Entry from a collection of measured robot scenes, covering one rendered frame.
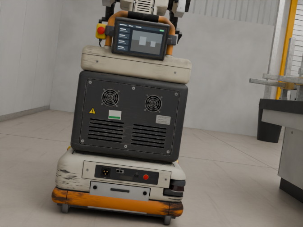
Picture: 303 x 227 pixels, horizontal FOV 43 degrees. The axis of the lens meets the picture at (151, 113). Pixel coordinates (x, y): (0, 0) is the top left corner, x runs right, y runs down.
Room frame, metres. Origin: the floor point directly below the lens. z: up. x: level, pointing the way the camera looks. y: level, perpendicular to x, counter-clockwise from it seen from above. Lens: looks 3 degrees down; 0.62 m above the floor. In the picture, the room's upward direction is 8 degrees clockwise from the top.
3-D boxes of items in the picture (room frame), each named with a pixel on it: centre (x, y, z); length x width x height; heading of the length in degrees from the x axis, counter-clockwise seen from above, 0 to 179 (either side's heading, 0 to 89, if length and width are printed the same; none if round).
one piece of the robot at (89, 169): (1.78, 0.08, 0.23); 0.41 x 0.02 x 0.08; 94
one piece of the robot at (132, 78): (2.01, 0.11, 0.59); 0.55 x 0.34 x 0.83; 94
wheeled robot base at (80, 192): (2.10, 0.12, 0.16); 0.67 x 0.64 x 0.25; 4
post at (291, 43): (2.72, -0.91, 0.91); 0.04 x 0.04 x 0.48; 4
